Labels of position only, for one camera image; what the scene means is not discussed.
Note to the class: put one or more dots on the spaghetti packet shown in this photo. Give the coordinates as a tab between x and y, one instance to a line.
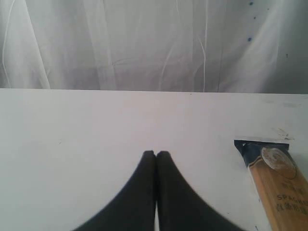
281	187

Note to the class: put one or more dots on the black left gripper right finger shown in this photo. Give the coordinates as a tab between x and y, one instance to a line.
180	208

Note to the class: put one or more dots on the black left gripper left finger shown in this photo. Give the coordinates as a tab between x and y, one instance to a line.
133	208

